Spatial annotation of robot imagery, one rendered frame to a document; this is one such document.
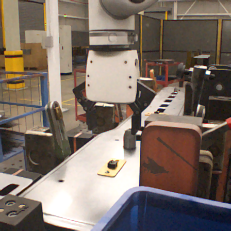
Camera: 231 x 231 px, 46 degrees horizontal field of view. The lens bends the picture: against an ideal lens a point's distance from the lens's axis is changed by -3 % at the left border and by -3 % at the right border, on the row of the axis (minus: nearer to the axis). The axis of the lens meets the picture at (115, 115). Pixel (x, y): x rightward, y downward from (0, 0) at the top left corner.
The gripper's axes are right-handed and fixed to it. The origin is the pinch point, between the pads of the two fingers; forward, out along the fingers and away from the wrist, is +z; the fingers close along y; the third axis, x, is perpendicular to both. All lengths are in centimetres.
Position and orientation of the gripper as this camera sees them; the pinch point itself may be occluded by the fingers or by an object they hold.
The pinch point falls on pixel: (113, 126)
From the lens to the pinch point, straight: 55.5
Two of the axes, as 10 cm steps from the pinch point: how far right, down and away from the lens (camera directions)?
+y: -9.4, -0.8, 3.3
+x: -3.3, 2.5, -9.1
